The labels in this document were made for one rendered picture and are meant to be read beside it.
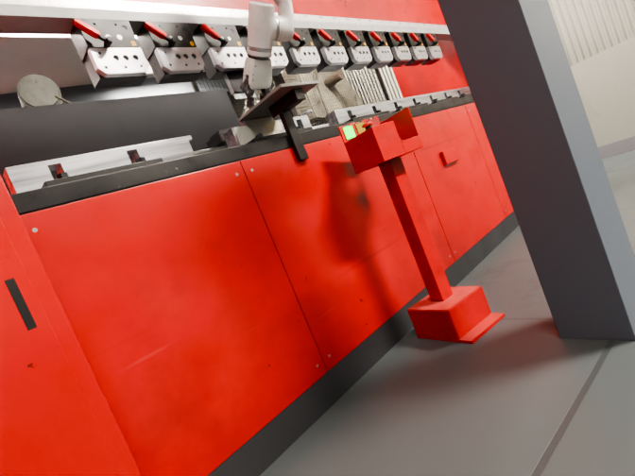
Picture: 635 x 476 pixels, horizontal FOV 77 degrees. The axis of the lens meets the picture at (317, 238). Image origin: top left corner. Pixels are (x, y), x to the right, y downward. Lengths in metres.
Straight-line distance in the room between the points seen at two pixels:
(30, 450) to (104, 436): 0.12
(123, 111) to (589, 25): 3.84
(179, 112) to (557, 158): 1.56
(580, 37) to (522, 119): 3.41
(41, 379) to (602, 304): 1.27
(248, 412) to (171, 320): 0.33
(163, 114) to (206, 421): 1.36
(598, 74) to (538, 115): 3.36
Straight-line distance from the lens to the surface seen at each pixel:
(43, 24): 1.43
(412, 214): 1.46
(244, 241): 1.20
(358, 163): 1.45
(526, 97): 1.16
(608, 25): 4.51
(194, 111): 2.09
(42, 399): 0.92
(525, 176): 1.20
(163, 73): 1.45
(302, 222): 1.35
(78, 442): 0.94
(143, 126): 1.95
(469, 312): 1.50
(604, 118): 4.53
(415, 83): 3.59
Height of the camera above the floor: 0.62
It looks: 5 degrees down
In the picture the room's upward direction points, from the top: 22 degrees counter-clockwise
